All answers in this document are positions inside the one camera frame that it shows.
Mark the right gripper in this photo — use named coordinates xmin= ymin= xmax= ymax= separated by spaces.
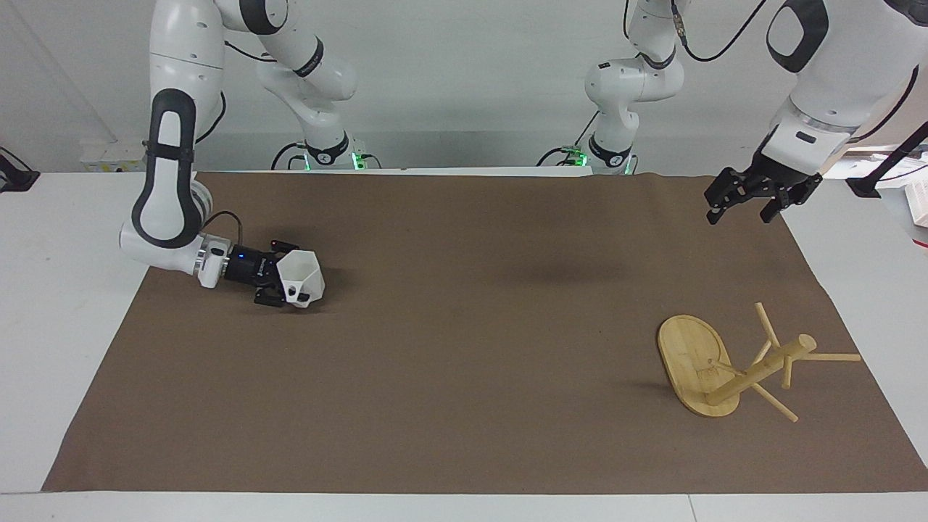
xmin=223 ymin=239 xmax=301 ymax=308

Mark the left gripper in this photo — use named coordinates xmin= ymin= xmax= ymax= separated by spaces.
xmin=704 ymin=143 xmax=825 ymax=226

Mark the white faceted cup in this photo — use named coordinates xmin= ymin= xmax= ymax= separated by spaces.
xmin=276 ymin=249 xmax=327 ymax=310

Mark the wooden cup rack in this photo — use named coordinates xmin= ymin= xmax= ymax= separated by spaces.
xmin=656 ymin=302 xmax=863 ymax=424

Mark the black stand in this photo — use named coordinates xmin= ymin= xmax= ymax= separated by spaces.
xmin=845 ymin=120 xmax=928 ymax=199
xmin=0 ymin=146 xmax=41 ymax=194

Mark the white ribbed box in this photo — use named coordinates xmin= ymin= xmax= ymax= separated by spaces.
xmin=875 ymin=177 xmax=928 ymax=252

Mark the black cable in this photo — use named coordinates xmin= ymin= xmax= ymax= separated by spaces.
xmin=270 ymin=141 xmax=311 ymax=172
xmin=536 ymin=109 xmax=604 ymax=168
xmin=670 ymin=0 xmax=769 ymax=64
xmin=202 ymin=210 xmax=246 ymax=252
xmin=194 ymin=90 xmax=228 ymax=146

